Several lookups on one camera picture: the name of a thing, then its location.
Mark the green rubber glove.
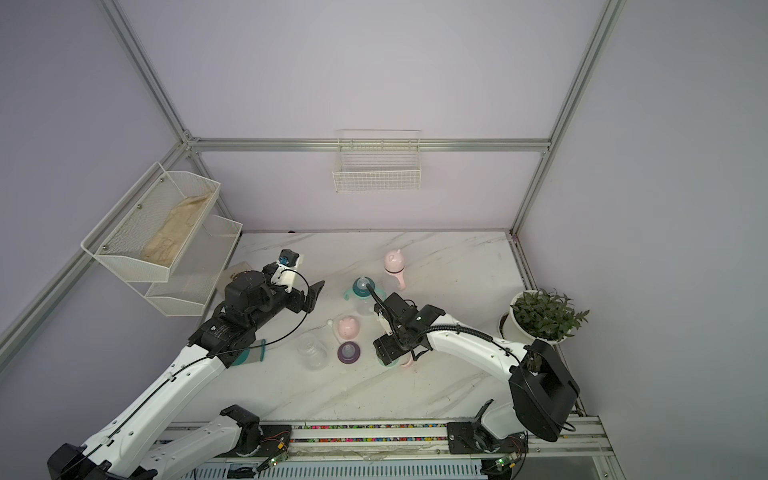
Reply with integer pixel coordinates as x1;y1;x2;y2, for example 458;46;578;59
232;339;267;366

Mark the purple nipple collar front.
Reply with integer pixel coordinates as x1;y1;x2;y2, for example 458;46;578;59
337;341;361;365

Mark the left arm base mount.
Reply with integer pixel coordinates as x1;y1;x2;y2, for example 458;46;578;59
217;424;293;458

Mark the aluminium front rail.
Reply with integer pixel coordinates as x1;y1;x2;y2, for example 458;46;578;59
116;416;613;466

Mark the white mesh shelf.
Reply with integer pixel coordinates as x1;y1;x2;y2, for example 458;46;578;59
142;214;242;317
81;163;220;283

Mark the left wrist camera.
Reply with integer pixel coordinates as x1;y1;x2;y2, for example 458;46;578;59
271;249;303;293

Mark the white straw left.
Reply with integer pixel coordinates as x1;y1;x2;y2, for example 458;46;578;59
327;319;343;345

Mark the white mesh lower shelf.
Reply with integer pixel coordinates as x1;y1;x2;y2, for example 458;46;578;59
142;214;242;317

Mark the white wire wall basket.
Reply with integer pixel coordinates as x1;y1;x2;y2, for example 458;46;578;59
332;129;422;194

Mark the teal bottle cap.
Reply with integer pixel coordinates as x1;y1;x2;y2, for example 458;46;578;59
377;359;400;368

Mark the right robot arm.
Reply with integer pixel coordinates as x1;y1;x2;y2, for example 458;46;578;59
366;286;580;450

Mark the white mesh upper shelf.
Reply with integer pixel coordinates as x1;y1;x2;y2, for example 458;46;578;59
81;163;220;283

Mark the teal nipple collar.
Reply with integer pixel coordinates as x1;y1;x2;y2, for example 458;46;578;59
352;276;376;298

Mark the clear baby bottle front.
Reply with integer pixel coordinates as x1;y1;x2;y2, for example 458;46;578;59
353;297;376;317

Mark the pink bottle cap centre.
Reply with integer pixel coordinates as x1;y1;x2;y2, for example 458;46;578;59
336;316;360;341

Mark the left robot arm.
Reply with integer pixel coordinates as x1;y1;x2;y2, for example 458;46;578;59
47;263;325;479

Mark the potted green plant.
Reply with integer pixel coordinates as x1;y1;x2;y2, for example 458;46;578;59
498;289;591;346

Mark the beige cloth glove in shelf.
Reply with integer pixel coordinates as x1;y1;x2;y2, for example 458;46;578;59
141;194;211;267

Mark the beige glove on table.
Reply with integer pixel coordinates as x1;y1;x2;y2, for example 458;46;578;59
216;262;252;291

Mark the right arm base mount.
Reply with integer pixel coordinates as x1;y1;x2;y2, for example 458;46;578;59
446;399;529;455

